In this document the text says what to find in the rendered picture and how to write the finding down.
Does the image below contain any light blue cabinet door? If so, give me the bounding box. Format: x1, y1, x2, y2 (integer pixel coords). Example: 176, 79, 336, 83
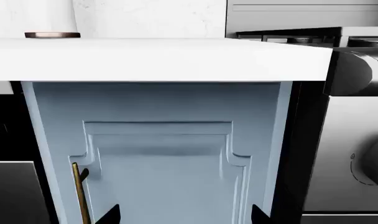
21, 80, 293, 224

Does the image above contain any white canister with copper base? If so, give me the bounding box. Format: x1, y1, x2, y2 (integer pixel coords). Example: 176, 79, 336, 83
8, 0, 81, 39

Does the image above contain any silver stove knob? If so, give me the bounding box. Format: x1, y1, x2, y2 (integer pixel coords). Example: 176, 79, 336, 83
353, 134, 378, 187

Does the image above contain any brass bar door handle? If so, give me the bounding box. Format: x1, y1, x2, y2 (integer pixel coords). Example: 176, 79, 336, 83
71, 162, 91, 224

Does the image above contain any white countertop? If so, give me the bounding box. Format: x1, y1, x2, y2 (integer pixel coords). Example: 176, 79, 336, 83
0, 37, 333, 82

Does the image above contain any stainless steel stove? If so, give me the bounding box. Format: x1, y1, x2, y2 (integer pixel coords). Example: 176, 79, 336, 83
225, 0, 378, 224

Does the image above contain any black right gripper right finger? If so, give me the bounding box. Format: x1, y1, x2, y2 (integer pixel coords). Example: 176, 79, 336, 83
251, 203, 271, 224

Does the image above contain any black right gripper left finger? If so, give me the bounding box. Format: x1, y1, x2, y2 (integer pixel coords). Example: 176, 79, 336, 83
95, 203, 121, 224

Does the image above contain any black dishwasher panel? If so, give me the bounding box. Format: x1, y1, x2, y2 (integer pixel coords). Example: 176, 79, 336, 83
0, 80, 59, 224

